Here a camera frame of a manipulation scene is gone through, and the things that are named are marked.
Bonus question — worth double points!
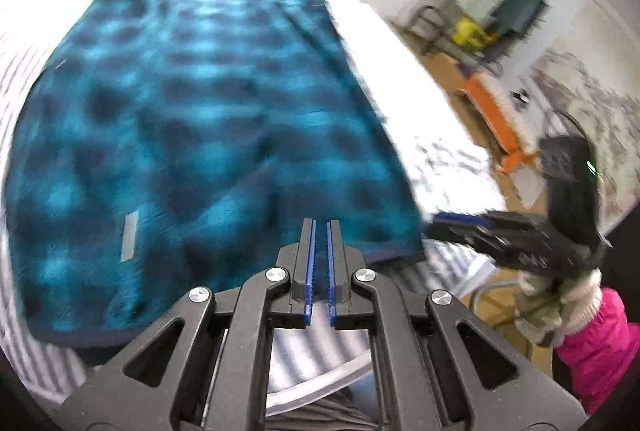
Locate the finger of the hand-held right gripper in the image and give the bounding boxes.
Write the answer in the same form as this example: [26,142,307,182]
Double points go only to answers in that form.
[434,211,543,237]
[426,226,556,269]

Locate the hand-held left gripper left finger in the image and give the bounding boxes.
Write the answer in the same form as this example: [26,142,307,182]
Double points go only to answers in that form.
[52,217,317,431]

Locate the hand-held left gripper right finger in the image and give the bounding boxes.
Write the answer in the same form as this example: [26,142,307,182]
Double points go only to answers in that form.
[326,218,588,431]

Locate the teal plaid fleece jacket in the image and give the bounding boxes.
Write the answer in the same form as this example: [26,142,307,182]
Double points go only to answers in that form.
[5,0,428,347]

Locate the black metal clothes rack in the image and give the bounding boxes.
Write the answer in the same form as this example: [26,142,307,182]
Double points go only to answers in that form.
[412,0,551,62]

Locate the person's right hand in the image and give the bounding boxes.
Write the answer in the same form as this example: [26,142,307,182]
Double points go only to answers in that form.
[515,268,603,347]

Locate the bed with striped sheet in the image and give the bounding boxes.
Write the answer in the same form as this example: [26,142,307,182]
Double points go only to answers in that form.
[0,0,511,417]

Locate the low table with orange cloth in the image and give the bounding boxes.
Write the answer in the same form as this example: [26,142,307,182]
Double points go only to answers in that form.
[460,74,543,174]

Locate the yellow crate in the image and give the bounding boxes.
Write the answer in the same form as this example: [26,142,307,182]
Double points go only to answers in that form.
[452,17,488,46]

